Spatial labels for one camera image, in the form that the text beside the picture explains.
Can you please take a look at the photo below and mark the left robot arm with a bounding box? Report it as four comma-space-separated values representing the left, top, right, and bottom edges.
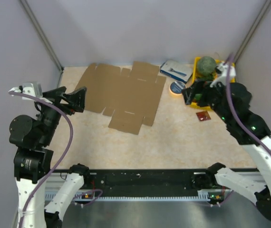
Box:
9, 83, 91, 228

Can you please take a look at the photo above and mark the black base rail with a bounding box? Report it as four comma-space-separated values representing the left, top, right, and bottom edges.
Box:
81, 169, 223, 198

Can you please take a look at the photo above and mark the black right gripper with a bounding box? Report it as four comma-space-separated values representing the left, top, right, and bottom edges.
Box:
180, 77, 231, 123

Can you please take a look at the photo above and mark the tape roll blue label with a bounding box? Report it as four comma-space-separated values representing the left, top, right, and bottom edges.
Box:
169, 81, 186, 97

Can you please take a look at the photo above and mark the brown cardboard box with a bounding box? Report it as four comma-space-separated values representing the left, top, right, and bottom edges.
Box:
76, 61, 166, 135

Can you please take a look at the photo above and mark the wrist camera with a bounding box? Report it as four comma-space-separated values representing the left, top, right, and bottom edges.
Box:
9, 82, 43, 98
210, 61, 236, 87

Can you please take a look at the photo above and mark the green melon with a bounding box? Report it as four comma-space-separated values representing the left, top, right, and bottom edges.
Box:
196, 56, 217, 77

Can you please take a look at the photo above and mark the small red packet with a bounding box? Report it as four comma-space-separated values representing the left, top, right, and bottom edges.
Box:
196, 111, 211, 122

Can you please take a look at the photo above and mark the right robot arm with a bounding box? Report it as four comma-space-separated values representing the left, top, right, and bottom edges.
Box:
182, 80, 271, 221

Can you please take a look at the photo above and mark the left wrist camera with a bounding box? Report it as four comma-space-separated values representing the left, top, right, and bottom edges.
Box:
9, 82, 43, 98

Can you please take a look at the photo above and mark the yellow plastic basket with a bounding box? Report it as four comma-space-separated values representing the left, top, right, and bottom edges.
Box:
190, 56, 236, 111

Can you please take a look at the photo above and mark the blue white razor package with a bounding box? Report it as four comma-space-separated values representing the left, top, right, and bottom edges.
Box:
160, 59, 193, 84

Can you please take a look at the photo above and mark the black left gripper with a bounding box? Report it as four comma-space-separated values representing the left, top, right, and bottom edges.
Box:
37, 85, 87, 145

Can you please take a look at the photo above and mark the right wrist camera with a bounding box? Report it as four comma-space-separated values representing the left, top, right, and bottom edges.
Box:
210, 61, 236, 87

